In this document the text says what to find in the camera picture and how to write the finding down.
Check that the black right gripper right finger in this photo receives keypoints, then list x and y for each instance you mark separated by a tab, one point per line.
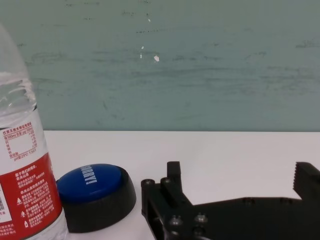
308	182

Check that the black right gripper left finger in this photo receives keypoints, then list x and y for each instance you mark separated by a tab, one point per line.
170	192

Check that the blue button black base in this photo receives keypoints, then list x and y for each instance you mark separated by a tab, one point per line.
95	195

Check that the clear water bottle red cap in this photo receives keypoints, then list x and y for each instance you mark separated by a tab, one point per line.
25	160

